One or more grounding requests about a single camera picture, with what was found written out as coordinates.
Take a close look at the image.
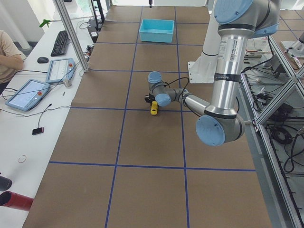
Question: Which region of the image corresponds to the light blue plastic bin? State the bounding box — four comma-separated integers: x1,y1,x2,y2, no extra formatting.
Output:
139,19,175,43

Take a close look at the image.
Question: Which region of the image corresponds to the far blue teach pendant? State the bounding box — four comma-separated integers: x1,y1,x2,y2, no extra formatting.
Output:
46,58,75,84

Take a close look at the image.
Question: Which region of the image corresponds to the blue teach pendant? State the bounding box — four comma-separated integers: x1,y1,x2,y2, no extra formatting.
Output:
5,79,50,111
46,58,75,84

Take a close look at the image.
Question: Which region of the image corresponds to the black computer mouse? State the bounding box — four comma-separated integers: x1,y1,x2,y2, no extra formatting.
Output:
37,57,49,64

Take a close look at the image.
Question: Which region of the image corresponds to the green handled tool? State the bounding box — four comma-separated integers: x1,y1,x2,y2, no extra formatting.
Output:
39,19,51,28

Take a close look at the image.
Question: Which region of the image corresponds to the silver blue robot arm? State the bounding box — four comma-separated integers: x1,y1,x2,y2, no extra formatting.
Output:
148,0,281,146

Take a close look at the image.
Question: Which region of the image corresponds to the aluminium side frame rack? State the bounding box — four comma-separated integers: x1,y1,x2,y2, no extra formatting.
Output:
241,31,304,228

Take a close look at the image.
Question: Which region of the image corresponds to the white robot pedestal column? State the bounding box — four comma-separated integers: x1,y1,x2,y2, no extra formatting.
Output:
188,0,221,84

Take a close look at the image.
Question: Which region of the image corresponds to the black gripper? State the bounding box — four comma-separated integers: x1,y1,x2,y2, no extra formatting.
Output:
144,94,154,104

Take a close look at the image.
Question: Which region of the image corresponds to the small black phone device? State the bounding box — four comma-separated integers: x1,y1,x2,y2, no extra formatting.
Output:
32,127,44,135

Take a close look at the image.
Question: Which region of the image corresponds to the seated person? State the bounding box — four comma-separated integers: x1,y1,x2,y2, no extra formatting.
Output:
0,30,24,94

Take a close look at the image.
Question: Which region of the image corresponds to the second grey robot arm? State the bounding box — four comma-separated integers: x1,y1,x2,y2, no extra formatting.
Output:
293,33,304,57

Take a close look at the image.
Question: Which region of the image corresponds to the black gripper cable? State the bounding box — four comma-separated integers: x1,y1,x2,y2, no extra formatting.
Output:
162,76,190,105

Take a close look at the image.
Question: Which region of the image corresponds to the aluminium frame post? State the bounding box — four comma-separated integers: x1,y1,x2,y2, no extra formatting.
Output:
53,0,89,73

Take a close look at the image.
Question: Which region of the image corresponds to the near blue teach pendant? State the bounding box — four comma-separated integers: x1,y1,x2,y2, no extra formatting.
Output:
5,79,50,111

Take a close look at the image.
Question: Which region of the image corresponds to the yellow beetle toy car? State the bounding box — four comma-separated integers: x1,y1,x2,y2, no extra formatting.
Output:
150,101,158,115

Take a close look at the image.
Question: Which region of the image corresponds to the black keyboard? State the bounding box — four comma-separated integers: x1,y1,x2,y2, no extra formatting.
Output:
50,30,69,57

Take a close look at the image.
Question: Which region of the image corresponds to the small metal cylinder weight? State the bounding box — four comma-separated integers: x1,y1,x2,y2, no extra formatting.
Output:
63,78,72,87

